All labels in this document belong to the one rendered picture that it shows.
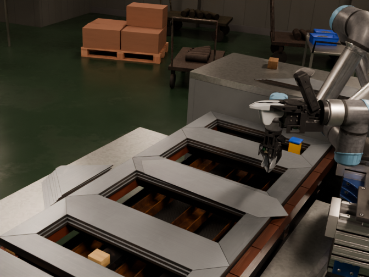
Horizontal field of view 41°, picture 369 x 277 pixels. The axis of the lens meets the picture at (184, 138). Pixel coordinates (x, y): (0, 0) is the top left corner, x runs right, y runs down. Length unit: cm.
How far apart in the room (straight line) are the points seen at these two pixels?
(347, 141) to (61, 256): 99
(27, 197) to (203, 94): 127
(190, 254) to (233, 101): 137
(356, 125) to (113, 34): 579
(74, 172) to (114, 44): 479
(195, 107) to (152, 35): 389
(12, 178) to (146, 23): 386
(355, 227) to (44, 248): 107
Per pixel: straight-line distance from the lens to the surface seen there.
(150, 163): 230
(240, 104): 290
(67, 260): 173
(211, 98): 298
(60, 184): 227
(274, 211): 203
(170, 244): 178
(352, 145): 146
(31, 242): 183
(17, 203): 224
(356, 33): 198
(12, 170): 413
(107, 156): 258
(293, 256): 209
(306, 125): 139
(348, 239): 185
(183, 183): 215
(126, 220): 190
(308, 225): 230
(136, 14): 723
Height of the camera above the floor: 192
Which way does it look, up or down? 25 degrees down
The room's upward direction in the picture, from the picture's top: 3 degrees clockwise
